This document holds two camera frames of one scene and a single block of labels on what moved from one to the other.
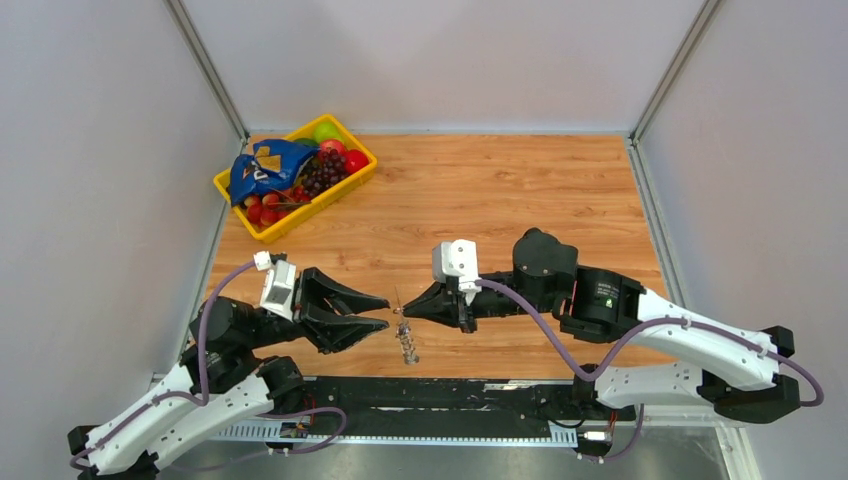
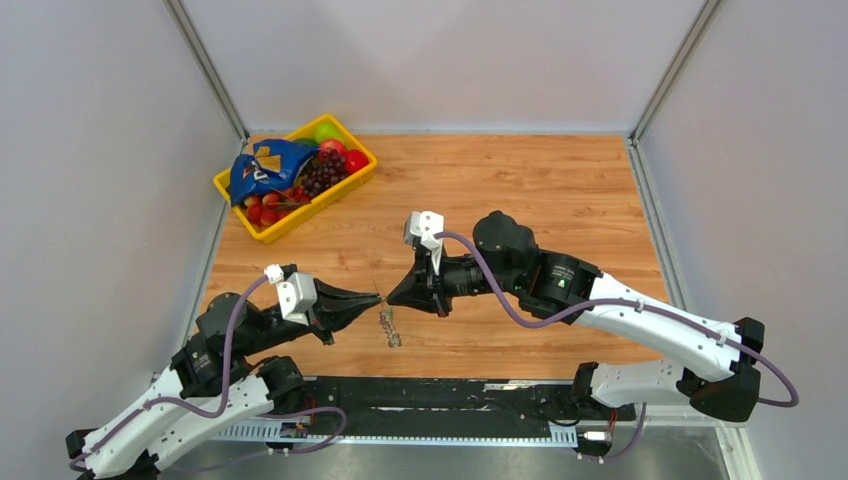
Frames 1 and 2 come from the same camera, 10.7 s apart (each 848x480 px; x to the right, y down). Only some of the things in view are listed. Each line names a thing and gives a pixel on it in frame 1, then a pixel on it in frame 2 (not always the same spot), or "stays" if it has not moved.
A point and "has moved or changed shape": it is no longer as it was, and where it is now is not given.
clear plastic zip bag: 403,334 has moved or changed shape
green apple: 326,130 stays
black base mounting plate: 466,406 stays
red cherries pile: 268,208 stays
